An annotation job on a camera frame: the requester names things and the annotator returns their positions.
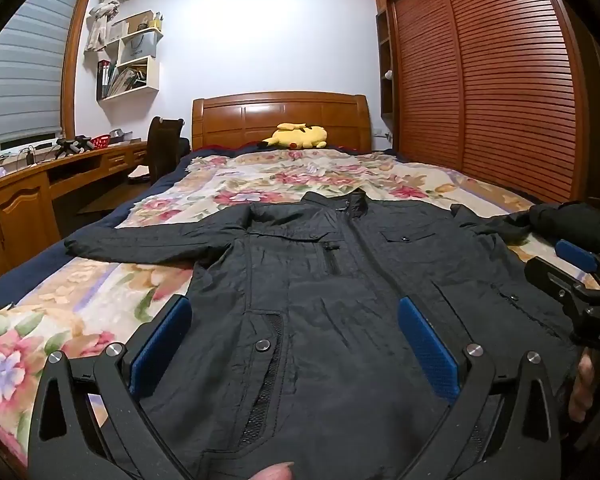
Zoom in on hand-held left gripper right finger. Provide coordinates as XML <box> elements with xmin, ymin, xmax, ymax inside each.
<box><xmin>397</xmin><ymin>296</ymin><xmax>563</xmax><ymax>480</ymax></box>

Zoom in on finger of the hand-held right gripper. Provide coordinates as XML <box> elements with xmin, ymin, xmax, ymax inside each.
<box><xmin>554</xmin><ymin>239</ymin><xmax>600</xmax><ymax>290</ymax></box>
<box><xmin>524</xmin><ymin>257</ymin><xmax>600</xmax><ymax>306</ymax></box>

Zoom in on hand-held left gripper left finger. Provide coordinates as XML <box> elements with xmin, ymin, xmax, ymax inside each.
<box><xmin>27</xmin><ymin>294</ymin><xmax>193</xmax><ymax>480</ymax></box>

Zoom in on black jacket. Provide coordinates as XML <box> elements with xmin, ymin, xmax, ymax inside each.
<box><xmin>64</xmin><ymin>189</ymin><xmax>581</xmax><ymax>480</ymax></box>

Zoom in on person's right hand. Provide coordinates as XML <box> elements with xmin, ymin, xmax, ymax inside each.
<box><xmin>567</xmin><ymin>349</ymin><xmax>599</xmax><ymax>424</ymax></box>

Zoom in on person's left hand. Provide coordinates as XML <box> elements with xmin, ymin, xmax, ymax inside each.
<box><xmin>255</xmin><ymin>462</ymin><xmax>296</xmax><ymax>480</ymax></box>

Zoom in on black rolled garment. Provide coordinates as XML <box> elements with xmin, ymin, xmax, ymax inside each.
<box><xmin>527</xmin><ymin>201</ymin><xmax>600</xmax><ymax>261</ymax></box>

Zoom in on wooden desk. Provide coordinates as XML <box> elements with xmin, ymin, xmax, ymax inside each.
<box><xmin>0</xmin><ymin>139</ymin><xmax>149</xmax><ymax>288</ymax></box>

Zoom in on dark wooden chair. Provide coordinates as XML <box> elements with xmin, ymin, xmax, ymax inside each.
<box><xmin>129</xmin><ymin>116</ymin><xmax>189</xmax><ymax>187</ymax></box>

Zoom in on floral blanket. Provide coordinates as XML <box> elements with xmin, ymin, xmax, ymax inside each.
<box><xmin>0</xmin><ymin>149</ymin><xmax>573</xmax><ymax>463</ymax></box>

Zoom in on wooden bed headboard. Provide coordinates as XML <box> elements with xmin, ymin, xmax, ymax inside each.
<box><xmin>191</xmin><ymin>91</ymin><xmax>372</xmax><ymax>153</ymax></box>

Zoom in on yellow plush toy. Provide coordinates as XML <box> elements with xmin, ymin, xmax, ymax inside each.
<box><xmin>258</xmin><ymin>122</ymin><xmax>329</xmax><ymax>151</ymax></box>

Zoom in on stack of papers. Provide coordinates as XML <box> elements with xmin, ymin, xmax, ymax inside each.
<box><xmin>111</xmin><ymin>65</ymin><xmax>149</xmax><ymax>97</ymax></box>

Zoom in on black binders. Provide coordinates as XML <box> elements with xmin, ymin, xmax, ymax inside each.
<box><xmin>97</xmin><ymin>60</ymin><xmax>112</xmax><ymax>100</ymax></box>

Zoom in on wooden corner shelf unit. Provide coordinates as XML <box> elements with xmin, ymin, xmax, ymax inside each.
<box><xmin>375</xmin><ymin>10</ymin><xmax>396</xmax><ymax>117</ymax></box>

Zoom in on white paper bag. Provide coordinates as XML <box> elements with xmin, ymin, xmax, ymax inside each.
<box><xmin>122</xmin><ymin>29</ymin><xmax>159</xmax><ymax>59</ymax></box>

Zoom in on grey window blind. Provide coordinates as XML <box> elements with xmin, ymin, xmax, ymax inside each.
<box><xmin>0</xmin><ymin>0</ymin><xmax>73</xmax><ymax>148</ymax></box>

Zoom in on cream tied curtain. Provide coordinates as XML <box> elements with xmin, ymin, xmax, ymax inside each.
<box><xmin>86</xmin><ymin>0</ymin><xmax>133</xmax><ymax>52</ymax></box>

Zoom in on white wall shelf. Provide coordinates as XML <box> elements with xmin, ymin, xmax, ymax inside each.
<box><xmin>84</xmin><ymin>10</ymin><xmax>165</xmax><ymax>102</ymax></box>

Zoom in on wooden window frame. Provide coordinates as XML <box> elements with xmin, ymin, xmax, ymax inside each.
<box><xmin>59</xmin><ymin>0</ymin><xmax>98</xmax><ymax>137</ymax></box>

